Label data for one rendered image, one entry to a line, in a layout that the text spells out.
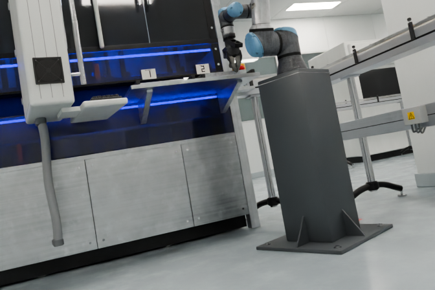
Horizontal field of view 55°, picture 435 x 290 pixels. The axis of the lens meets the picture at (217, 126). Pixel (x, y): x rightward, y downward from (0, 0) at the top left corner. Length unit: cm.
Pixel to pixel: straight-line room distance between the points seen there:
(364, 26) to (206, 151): 745
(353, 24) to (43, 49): 808
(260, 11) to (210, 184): 108
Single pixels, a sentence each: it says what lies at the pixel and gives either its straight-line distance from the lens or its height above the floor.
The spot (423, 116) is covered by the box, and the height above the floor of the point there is 49.
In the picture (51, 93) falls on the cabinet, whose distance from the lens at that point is 190.
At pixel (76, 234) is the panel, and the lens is 242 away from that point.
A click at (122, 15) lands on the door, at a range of 262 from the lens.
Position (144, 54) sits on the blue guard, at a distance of 255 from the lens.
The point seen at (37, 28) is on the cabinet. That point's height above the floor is 113.
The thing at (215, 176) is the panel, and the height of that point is 35.
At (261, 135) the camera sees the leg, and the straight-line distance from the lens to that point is 283.
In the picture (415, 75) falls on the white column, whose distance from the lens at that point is 327.
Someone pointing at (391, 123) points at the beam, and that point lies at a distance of 261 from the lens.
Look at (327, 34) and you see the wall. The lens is 900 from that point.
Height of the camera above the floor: 45
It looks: 4 degrees up
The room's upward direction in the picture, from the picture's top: 10 degrees counter-clockwise
